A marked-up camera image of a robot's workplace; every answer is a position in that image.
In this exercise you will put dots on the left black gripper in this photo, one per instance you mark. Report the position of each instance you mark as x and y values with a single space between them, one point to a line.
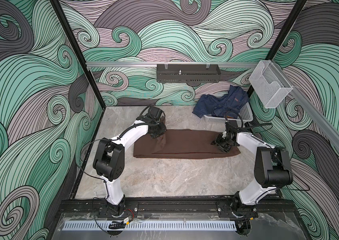
163 129

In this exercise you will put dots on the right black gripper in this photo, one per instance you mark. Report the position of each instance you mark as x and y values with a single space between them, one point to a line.
216 140

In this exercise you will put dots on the brown trousers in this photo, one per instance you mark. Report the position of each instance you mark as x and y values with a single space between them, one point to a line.
181 144

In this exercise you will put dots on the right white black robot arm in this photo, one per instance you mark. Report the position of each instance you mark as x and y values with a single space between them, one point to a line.
272 169

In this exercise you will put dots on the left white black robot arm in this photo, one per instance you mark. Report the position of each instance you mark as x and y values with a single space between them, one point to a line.
109 160

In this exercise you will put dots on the navy blue trousers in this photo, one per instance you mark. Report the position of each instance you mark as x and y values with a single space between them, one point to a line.
232 102

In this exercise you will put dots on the white plastic laundry basket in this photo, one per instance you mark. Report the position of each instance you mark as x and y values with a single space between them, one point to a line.
245 113

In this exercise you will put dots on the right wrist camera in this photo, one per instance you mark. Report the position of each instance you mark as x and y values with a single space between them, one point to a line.
231 126

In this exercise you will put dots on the clear plastic wall bin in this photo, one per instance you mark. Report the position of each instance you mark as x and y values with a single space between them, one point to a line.
270 84

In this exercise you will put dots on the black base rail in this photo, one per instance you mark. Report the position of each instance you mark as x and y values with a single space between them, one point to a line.
223 206

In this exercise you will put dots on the black left corner post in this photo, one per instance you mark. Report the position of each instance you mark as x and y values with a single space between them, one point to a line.
76 49

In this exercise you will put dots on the black corner post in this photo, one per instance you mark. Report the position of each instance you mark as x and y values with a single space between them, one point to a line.
273 54
76 49

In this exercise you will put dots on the aluminium right rail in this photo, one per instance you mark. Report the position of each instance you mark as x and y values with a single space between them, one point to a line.
310 98

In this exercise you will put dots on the white slotted cable duct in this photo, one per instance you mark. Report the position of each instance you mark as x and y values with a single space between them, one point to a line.
154 225

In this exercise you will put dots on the black right corner post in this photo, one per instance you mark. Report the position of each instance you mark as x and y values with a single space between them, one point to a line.
273 54

